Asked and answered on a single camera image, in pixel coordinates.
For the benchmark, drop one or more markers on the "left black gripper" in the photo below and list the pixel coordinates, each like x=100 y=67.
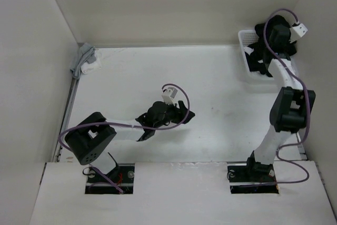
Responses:
x=178 y=114

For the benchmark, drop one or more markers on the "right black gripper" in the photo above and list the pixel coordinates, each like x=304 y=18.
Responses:
x=287 y=43

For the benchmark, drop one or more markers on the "black tank top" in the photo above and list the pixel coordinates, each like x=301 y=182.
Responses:
x=255 y=59

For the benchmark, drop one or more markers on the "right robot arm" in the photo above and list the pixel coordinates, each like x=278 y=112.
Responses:
x=290 y=112

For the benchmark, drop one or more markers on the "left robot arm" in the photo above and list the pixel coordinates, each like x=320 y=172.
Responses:
x=89 y=143

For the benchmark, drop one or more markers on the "folded white tank top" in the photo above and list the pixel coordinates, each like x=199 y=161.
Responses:
x=88 y=68

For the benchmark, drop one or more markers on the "folded grey tank top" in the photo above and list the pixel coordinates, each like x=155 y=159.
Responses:
x=85 y=54

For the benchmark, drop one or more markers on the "white plastic basket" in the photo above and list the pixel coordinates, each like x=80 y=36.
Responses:
x=247 y=37

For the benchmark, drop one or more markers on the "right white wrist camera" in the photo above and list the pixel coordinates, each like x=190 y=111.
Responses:
x=297 y=32

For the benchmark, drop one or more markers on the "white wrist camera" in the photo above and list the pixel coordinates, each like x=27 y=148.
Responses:
x=168 y=95
x=297 y=32

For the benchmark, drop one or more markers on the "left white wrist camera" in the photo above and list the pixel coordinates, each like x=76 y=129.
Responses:
x=168 y=95

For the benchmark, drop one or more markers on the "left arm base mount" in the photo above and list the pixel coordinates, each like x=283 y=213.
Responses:
x=123 y=176

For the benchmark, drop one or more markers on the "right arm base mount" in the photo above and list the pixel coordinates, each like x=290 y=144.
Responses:
x=244 y=182

